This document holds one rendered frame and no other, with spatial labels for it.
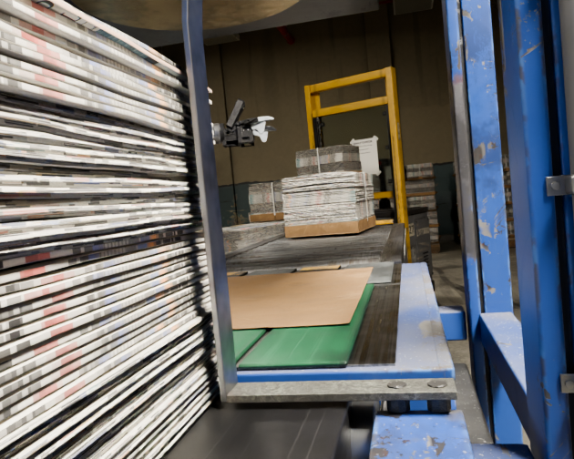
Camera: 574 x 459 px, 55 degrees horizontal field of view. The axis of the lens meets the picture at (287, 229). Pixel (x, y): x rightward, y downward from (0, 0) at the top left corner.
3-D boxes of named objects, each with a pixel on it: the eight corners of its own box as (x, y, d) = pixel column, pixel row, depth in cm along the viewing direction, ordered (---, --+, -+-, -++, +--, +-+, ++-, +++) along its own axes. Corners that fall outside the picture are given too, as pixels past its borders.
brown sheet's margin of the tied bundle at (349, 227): (297, 234, 225) (296, 223, 225) (367, 229, 216) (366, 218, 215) (284, 238, 210) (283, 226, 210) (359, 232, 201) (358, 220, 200)
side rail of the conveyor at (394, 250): (395, 249, 249) (393, 223, 248) (407, 249, 247) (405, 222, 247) (383, 317, 118) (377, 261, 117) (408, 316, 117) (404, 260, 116)
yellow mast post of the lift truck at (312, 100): (323, 301, 452) (303, 86, 442) (329, 299, 459) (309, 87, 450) (333, 301, 447) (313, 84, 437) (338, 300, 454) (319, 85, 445)
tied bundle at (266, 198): (250, 223, 343) (246, 186, 342) (276, 219, 368) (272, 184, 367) (301, 219, 323) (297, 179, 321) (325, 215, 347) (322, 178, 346)
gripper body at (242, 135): (256, 146, 204) (224, 148, 204) (254, 123, 205) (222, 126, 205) (254, 140, 196) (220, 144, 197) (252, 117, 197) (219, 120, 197)
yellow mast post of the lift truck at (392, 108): (399, 303, 415) (379, 68, 406) (404, 300, 423) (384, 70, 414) (411, 303, 410) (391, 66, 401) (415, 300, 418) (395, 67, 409)
